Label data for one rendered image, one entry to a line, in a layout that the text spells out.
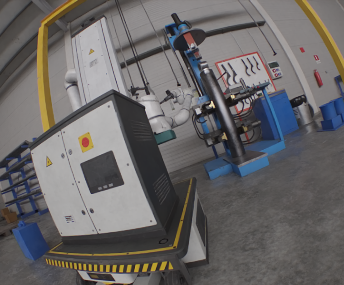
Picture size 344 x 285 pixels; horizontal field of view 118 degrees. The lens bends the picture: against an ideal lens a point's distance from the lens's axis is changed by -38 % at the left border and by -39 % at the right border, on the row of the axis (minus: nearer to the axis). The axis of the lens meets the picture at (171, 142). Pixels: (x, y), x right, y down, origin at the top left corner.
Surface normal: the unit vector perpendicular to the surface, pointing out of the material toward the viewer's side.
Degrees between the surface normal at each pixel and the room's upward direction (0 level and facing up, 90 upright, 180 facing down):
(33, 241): 90
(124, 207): 90
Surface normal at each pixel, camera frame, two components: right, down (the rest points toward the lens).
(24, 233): 0.91, -0.35
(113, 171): -0.17, 0.03
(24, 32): 0.33, 0.93
